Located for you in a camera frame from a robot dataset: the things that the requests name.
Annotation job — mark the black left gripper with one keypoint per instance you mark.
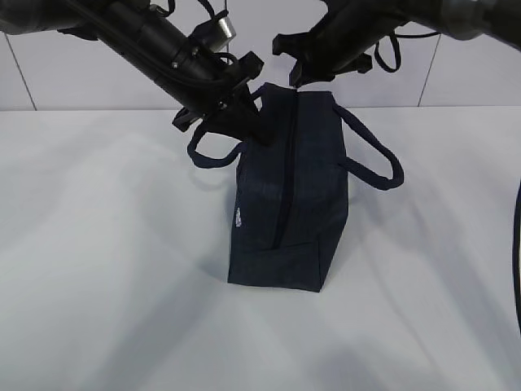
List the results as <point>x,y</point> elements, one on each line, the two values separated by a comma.
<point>225,104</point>

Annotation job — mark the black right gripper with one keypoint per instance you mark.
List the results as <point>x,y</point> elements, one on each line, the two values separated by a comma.
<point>346,31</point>

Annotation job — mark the dark navy fabric bag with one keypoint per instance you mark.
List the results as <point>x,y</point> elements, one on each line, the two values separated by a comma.
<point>291,204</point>

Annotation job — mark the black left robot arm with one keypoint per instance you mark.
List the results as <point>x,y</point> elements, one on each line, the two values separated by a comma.
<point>195,70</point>

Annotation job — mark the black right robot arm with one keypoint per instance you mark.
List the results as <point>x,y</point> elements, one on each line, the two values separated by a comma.
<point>461,20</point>

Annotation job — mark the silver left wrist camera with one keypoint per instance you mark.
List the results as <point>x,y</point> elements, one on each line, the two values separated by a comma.
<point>222,31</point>

